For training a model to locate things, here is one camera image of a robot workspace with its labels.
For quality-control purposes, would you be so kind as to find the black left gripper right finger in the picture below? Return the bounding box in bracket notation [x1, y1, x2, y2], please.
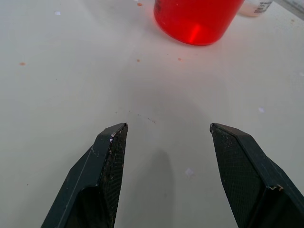
[209, 123, 304, 228]

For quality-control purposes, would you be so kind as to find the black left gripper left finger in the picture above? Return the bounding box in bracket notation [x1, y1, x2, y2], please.
[40, 122, 129, 228]

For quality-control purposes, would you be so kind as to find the red liquid beaker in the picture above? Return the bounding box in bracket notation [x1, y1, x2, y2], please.
[153, 0, 245, 46]

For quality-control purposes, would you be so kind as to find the small white bottle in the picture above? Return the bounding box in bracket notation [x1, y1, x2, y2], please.
[237, 0, 274, 18]

